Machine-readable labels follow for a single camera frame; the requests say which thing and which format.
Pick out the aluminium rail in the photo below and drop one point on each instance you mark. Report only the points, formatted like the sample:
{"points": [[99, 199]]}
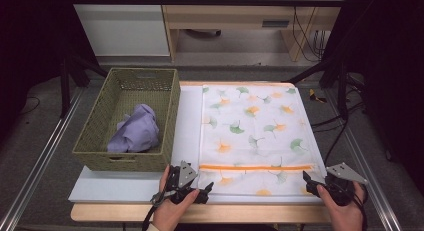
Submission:
{"points": [[383, 207], [40, 157]]}

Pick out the black curtain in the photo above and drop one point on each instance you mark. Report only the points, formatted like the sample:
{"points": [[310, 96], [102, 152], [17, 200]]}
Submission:
{"points": [[393, 57], [26, 41]]}

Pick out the leaf-print mesh laundry bag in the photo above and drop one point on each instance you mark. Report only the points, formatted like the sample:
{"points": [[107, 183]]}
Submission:
{"points": [[253, 131]]}

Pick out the light wooden table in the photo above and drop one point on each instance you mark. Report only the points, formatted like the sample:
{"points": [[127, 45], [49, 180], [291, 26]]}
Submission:
{"points": [[116, 212]]}

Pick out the white board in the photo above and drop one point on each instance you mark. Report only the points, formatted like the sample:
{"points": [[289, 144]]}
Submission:
{"points": [[116, 187]]}

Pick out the purple cloth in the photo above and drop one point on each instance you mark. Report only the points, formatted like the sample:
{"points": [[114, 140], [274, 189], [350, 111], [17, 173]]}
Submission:
{"points": [[136, 131]]}

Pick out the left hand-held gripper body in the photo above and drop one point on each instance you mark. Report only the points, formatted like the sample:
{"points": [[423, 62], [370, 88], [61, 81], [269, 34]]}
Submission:
{"points": [[185, 172]]}

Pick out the person's right hand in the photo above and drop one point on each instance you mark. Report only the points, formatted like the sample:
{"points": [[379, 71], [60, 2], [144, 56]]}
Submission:
{"points": [[346, 217]]}

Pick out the green woven basket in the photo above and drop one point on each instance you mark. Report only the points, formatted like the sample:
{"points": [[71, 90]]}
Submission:
{"points": [[100, 159]]}

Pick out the yellow and black tool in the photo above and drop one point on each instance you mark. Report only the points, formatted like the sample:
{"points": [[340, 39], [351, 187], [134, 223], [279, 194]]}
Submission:
{"points": [[313, 97]]}

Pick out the black horizontal bar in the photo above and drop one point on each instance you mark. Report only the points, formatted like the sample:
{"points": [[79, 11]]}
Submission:
{"points": [[200, 1]]}

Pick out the black metal stand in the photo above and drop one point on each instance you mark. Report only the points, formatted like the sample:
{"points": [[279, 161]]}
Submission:
{"points": [[342, 91], [65, 91]]}

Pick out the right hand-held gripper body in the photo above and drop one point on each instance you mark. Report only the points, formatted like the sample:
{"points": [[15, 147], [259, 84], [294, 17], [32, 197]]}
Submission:
{"points": [[343, 191]]}

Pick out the white cabinet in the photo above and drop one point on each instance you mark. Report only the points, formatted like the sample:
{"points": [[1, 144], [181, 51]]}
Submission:
{"points": [[123, 31]]}

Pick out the wooden desk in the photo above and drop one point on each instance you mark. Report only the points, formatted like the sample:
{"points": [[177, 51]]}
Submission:
{"points": [[233, 14]]}

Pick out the person's left hand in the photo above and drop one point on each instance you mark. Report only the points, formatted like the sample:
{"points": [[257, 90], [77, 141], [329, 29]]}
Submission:
{"points": [[168, 216]]}

